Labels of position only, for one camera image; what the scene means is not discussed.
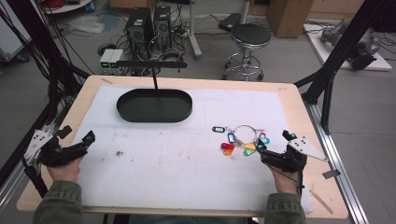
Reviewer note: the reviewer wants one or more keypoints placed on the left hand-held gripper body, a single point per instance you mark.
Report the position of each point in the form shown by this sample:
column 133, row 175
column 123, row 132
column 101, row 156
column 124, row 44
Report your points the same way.
column 60, row 154

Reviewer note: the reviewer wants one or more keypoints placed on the black metal frame post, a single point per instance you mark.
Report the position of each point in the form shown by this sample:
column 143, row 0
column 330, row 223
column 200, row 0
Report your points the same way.
column 40, row 46
column 339, row 53

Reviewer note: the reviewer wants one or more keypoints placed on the black round stool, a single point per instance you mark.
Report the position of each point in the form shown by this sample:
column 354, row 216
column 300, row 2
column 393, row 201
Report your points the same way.
column 250, row 35

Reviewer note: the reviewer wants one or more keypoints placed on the person's right hand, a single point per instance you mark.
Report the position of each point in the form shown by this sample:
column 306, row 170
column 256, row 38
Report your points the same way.
column 286, row 182

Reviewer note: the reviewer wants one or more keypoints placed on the grey robot device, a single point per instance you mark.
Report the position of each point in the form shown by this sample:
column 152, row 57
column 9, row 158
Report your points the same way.
column 358, row 43

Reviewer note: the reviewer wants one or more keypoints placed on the black oval tray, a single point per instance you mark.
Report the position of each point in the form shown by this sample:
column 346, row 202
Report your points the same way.
column 154, row 107

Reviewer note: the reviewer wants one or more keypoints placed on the person's left hand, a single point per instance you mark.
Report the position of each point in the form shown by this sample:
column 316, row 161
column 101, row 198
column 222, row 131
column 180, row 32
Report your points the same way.
column 65, row 172

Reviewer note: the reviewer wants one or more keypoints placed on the thin wooden stick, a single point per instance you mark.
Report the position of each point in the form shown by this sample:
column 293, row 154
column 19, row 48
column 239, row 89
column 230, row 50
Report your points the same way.
column 321, row 202

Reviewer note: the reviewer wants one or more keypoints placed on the grey metal bracket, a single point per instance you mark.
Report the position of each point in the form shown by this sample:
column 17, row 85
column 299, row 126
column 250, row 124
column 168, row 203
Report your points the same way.
column 331, row 174

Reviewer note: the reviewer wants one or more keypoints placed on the black computer tower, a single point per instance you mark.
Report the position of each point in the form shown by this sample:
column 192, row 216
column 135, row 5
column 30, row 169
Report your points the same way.
column 138, row 29
column 162, row 25

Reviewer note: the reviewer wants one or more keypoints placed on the white table leg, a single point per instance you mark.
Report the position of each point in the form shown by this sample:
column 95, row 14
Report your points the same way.
column 193, row 31

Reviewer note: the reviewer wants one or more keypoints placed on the clear plastic bag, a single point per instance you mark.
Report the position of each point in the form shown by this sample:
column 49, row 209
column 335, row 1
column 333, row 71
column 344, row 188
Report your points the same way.
column 85, row 25

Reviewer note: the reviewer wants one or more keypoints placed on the white board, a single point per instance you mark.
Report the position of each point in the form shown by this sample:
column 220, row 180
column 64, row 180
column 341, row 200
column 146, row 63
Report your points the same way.
column 327, row 53

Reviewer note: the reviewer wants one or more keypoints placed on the black flat case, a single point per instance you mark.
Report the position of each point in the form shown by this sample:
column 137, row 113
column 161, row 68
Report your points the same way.
column 229, row 21

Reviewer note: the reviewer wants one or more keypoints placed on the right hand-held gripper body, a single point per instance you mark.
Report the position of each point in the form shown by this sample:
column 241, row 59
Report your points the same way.
column 285, row 161

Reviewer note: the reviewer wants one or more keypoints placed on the black T-shaped stand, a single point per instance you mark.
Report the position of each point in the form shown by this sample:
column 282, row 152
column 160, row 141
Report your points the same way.
column 154, row 64

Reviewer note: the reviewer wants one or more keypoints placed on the white table mat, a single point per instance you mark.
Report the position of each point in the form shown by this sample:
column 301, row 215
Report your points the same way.
column 174, row 168

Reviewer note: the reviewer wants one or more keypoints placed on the aluminium rail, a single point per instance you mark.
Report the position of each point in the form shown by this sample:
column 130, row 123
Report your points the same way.
column 339, row 161
column 18, row 174

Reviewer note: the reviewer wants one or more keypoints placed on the white power supply unit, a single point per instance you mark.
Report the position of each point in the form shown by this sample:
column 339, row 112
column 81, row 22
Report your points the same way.
column 106, row 60
column 115, row 59

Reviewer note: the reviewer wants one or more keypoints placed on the brown wooden cabinet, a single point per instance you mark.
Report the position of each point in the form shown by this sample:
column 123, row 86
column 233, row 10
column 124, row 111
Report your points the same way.
column 288, row 17

